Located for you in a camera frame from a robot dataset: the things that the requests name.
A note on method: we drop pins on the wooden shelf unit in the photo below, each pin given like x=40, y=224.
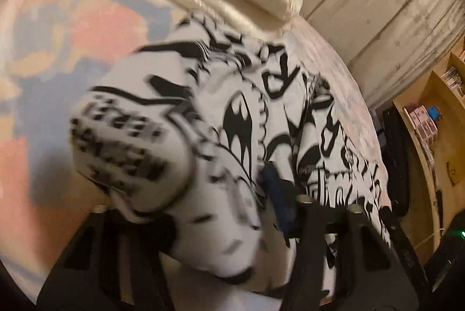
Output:
x=439, y=158

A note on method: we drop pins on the row of books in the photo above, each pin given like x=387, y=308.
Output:
x=456, y=78

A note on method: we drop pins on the pink box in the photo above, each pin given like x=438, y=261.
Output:
x=419, y=122

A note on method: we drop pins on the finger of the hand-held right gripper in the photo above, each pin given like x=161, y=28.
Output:
x=407, y=245

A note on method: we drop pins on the black and white printed garment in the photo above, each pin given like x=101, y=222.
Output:
x=225, y=122

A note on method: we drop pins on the small blue object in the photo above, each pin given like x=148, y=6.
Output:
x=434, y=113

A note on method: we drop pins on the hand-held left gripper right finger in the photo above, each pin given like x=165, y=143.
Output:
x=278, y=198

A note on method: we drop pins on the pastel patterned blanket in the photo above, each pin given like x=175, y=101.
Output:
x=54, y=60

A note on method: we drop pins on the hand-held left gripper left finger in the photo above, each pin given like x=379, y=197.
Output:
x=141, y=267

